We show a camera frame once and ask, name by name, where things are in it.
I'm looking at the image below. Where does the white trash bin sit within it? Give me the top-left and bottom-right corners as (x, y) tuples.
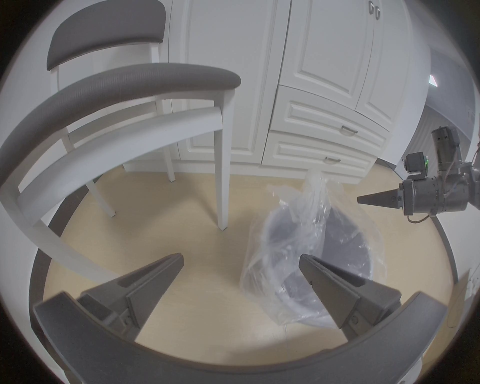
(259, 206), (376, 327)

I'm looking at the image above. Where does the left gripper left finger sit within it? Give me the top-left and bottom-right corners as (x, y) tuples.
(76, 253), (185, 335)

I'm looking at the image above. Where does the white wardrobe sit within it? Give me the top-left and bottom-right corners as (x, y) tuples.
(165, 0), (413, 184)

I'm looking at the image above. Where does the white chair with grey seat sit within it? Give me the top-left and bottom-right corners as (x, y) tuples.
(0, 0), (241, 286)

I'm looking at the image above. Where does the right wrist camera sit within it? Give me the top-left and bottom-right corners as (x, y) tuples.
(402, 151), (431, 181)

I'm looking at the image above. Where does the clear plastic bag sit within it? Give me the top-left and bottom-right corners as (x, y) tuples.
(240, 169), (387, 327)

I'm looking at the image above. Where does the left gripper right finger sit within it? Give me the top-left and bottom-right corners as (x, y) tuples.
(298, 254), (403, 331)

